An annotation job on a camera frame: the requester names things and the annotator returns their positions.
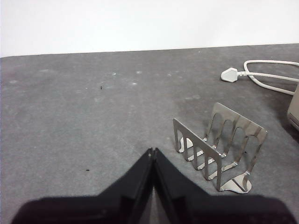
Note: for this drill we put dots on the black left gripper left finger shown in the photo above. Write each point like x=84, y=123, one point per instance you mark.
x=98, y=200

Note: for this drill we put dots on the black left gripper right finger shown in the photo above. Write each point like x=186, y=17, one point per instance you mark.
x=201, y=200

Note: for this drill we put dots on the silver metal toast rack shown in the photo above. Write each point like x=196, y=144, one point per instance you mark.
x=219, y=149

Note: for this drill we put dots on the cream toaster with chrome top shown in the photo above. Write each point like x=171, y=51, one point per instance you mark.
x=294, y=109

